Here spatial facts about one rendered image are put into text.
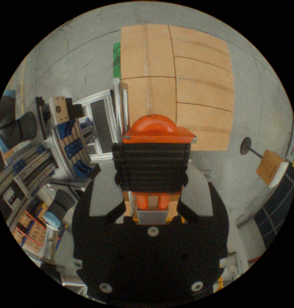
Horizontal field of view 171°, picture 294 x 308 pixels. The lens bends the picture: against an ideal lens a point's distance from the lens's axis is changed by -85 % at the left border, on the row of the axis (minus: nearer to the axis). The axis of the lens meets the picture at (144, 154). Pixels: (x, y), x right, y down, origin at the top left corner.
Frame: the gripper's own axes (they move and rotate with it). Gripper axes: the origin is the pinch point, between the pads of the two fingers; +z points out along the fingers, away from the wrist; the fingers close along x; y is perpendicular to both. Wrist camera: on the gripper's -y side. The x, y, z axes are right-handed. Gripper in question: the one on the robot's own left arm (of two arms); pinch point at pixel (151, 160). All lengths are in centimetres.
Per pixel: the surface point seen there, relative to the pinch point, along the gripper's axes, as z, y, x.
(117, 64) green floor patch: 119, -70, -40
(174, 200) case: 25, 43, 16
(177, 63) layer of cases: 64, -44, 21
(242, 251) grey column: -32, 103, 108
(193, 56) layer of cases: 64, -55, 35
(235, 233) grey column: -3, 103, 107
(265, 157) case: 49, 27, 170
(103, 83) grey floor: 119, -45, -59
